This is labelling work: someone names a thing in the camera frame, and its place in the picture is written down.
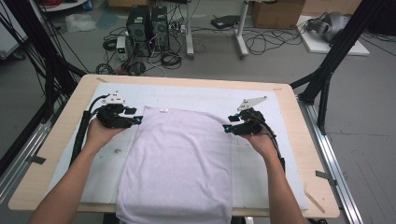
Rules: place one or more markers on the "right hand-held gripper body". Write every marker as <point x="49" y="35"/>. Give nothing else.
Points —
<point x="253" y="124"/>

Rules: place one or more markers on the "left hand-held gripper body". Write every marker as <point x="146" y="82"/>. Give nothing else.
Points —
<point x="113" y="116"/>

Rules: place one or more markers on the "lavender t-shirt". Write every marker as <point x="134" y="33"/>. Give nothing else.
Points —
<point x="177" y="161"/>

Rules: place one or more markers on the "person's right hand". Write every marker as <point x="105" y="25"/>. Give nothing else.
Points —
<point x="264" y="144"/>

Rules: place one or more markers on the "person's left hand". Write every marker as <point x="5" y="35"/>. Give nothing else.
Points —
<point x="99" y="135"/>

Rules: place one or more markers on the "white foam grid mat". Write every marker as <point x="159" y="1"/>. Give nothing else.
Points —
<point x="186" y="93"/>

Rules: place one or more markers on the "white bench power supply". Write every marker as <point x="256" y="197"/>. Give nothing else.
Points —
<point x="122" y="48"/>

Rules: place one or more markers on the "wide black computer tower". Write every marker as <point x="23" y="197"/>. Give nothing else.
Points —
<point x="138" y="31"/>

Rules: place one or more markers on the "white desk leg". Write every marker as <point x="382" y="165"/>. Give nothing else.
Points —
<point x="189" y="31"/>
<point x="241" y="34"/>

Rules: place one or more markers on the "narrow black computer tower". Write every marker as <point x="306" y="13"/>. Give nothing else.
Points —
<point x="160" y="29"/>

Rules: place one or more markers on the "black tape piece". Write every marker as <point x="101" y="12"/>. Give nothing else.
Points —
<point x="325" y="176"/>
<point x="38" y="160"/>

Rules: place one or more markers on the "flat black device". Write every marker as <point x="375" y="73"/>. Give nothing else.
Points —
<point x="224" y="21"/>

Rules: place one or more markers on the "clear plastic bag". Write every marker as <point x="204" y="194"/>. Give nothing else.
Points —
<point x="80" y="22"/>

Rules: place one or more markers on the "white floor board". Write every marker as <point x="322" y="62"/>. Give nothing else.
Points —
<point x="317" y="46"/>

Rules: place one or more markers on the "low cardboard box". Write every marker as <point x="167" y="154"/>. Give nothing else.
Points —
<point x="127" y="3"/>

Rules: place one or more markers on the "large cardboard box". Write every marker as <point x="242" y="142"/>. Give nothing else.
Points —
<point x="277" y="14"/>

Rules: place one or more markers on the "white round table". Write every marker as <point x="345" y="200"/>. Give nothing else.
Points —
<point x="62" y="5"/>

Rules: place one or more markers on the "grey headset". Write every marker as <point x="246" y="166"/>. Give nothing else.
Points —
<point x="330" y="25"/>

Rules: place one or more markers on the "white cabinet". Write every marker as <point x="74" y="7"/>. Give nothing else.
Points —
<point x="9" y="37"/>

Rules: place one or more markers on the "aluminium rail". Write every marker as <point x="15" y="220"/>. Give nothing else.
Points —
<point x="342" y="196"/>
<point x="21" y="155"/>

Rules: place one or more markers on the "black metal frame stand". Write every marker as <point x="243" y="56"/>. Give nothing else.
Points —
<point x="342" y="40"/>
<point x="34" y="34"/>

